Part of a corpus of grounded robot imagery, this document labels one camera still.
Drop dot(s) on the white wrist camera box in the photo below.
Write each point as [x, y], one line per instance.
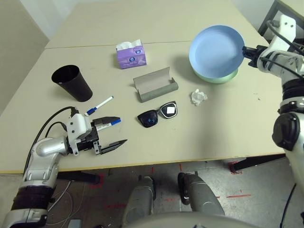
[285, 28]
[77, 126]

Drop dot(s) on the grey flat floor object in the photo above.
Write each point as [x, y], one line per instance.
[74, 224]

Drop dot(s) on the white marker blue eraser cap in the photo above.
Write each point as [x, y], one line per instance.
[104, 102]

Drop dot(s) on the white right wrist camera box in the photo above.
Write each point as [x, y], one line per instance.
[285, 28]

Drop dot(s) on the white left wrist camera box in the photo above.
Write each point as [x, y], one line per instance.
[77, 126]

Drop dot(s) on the black sunglasses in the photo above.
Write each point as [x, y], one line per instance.
[148, 120]

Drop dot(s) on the grey robot right leg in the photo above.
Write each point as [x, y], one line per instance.
[202, 194]

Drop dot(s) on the light green plate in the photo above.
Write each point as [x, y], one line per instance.
[218, 80]

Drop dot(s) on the purple tissue box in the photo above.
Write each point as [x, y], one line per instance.
[131, 59]

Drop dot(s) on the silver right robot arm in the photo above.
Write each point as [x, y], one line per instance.
[293, 107]

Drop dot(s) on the black table leg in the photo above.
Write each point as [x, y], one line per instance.
[78, 177]
[256, 161]

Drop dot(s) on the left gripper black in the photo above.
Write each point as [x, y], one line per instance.
[89, 142]

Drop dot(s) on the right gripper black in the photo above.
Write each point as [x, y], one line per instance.
[257, 57]

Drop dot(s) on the grey robot leg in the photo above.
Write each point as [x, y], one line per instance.
[202, 194]
[140, 197]

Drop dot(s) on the black plastic cup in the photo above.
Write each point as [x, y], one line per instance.
[76, 88]

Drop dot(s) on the beige table with black frame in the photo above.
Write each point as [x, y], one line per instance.
[294, 6]

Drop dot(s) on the light blue plate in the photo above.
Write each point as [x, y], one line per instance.
[216, 52]

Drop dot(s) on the grey glasses case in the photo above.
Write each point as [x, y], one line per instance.
[154, 92]

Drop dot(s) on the grey robot torso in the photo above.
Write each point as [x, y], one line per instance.
[178, 222]

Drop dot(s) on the labelled marker round blue cap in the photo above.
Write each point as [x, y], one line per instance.
[116, 121]

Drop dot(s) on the grey robot left leg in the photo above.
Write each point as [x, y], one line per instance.
[140, 197]

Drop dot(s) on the white tissue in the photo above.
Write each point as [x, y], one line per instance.
[198, 97]

